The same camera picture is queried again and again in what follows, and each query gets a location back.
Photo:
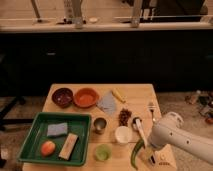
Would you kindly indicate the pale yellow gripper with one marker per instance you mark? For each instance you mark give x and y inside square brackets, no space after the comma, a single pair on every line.
[147,154]

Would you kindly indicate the blue sponge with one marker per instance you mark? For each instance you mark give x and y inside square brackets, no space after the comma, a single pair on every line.
[55,130]

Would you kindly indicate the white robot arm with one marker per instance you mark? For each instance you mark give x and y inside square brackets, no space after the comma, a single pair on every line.
[168,130]

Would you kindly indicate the gray cloth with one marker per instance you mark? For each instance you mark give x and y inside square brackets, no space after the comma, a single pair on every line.
[107,103]

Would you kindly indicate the green chili pepper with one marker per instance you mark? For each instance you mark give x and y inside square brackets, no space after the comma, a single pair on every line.
[137,147]

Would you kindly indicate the orange peach fruit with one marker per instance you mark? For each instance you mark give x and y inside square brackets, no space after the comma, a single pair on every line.
[48,148]

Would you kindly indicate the black office chair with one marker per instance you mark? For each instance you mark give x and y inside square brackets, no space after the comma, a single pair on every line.
[17,99]

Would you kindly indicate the dark red grape bunch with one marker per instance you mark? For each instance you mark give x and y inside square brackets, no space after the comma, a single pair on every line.
[124,116]

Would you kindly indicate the green plastic tray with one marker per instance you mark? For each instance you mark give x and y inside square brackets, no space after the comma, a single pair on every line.
[78,124]

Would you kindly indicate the red orange bowl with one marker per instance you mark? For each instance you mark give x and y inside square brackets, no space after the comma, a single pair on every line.
[85,97]

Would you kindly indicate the small metal cup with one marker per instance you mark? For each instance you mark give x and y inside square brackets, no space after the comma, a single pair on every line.
[100,125]

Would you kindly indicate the dark maroon bowl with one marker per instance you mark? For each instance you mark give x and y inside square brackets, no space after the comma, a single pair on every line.
[62,97]

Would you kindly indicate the tan wooden block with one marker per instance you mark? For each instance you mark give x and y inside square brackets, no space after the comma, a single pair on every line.
[68,146]

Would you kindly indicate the silver fork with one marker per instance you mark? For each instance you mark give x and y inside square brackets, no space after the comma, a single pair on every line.
[151,108]

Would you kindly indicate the green cup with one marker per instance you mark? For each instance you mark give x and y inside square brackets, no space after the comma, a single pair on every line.
[102,152]

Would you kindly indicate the white cup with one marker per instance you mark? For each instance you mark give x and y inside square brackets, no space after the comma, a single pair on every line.
[123,135]

